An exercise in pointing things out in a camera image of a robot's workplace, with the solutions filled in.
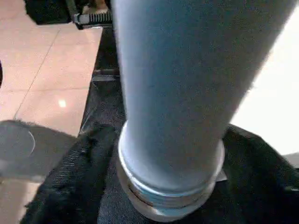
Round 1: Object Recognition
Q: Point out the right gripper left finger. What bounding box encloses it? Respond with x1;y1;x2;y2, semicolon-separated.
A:
21;124;123;224

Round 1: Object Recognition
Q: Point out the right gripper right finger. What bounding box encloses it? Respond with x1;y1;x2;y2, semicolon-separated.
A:
201;124;299;224

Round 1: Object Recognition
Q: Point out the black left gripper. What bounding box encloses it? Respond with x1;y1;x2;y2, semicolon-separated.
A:
24;0;78;26

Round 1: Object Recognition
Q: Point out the white plastic table top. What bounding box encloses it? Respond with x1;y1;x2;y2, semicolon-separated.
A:
230;9;299;158

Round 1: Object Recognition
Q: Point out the white plastic table leg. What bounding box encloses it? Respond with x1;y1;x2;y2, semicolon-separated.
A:
111;0;299;222

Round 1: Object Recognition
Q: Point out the dark grey robot body part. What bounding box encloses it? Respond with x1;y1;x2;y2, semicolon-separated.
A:
0;119;79;183

